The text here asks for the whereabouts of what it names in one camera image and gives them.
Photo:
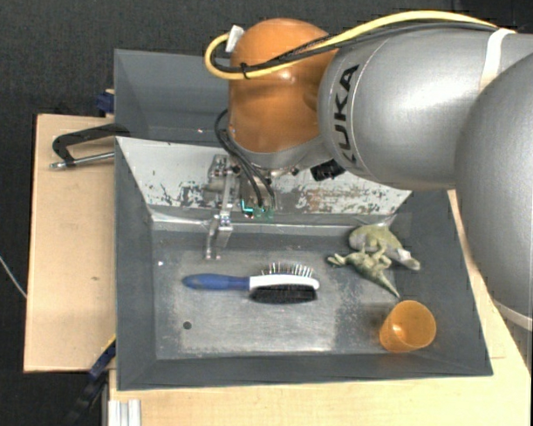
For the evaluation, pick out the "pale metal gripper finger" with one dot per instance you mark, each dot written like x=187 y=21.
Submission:
x=210 y=243
x=225 y=232

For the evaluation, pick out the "blue and white hairbrush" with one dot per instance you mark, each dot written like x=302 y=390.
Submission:
x=264 y=283

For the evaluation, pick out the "grey metal bin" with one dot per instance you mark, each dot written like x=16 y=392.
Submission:
x=245 y=329

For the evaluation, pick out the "pale wood flat board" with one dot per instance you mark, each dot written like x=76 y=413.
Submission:
x=71 y=244

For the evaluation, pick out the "grey-green toy frog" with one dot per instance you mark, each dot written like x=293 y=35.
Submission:
x=372 y=235

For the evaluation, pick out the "green toy dinosaur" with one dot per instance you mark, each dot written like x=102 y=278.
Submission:
x=369 y=266

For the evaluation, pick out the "orange plastic cup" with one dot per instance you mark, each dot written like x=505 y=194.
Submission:
x=408 y=328

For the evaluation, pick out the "black cylinder on white bracket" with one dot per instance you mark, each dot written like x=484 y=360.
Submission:
x=327 y=169

